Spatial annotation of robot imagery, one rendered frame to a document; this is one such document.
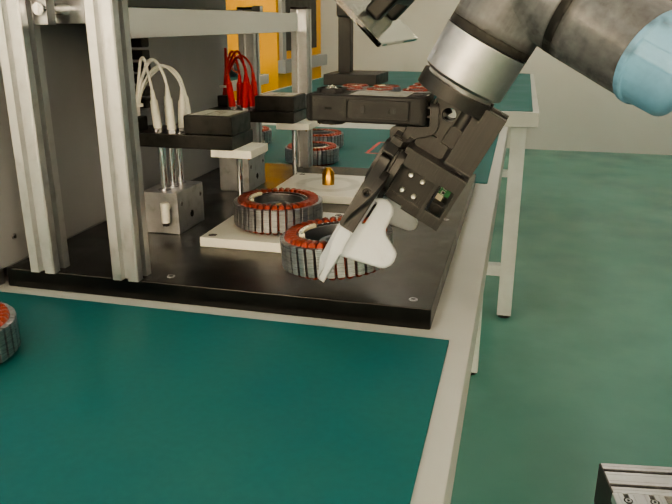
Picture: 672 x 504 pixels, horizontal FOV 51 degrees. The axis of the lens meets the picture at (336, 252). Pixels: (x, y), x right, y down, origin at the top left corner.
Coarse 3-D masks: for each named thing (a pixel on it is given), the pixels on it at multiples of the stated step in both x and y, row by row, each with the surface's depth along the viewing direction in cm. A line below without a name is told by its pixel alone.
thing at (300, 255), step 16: (304, 224) 71; (320, 224) 72; (336, 224) 72; (288, 240) 67; (304, 240) 66; (320, 240) 69; (288, 256) 66; (304, 256) 65; (304, 272) 65; (336, 272) 65; (352, 272) 65; (368, 272) 65
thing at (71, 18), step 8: (56, 0) 72; (64, 0) 72; (72, 0) 71; (80, 0) 71; (72, 8) 72; (80, 8) 71; (56, 16) 72; (64, 16) 72; (72, 16) 72; (80, 16) 72
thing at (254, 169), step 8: (224, 160) 110; (232, 160) 110; (248, 160) 110; (256, 160) 113; (264, 160) 117; (224, 168) 111; (232, 168) 110; (248, 168) 110; (256, 168) 113; (264, 168) 117; (224, 176) 111; (232, 176) 111; (248, 176) 110; (256, 176) 113; (264, 176) 117; (224, 184) 112; (232, 184) 111; (248, 184) 111; (256, 184) 114
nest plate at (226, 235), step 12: (324, 216) 93; (336, 216) 93; (216, 228) 87; (228, 228) 87; (240, 228) 87; (204, 240) 84; (216, 240) 83; (228, 240) 83; (240, 240) 83; (252, 240) 83; (264, 240) 83; (276, 240) 83; (276, 252) 82
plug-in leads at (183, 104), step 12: (144, 60) 84; (156, 60) 84; (144, 72) 85; (144, 84) 86; (180, 84) 86; (168, 96) 84; (180, 96) 87; (156, 108) 86; (168, 108) 85; (180, 108) 87; (144, 120) 88; (156, 120) 87; (168, 120) 85; (180, 120) 87; (168, 132) 86
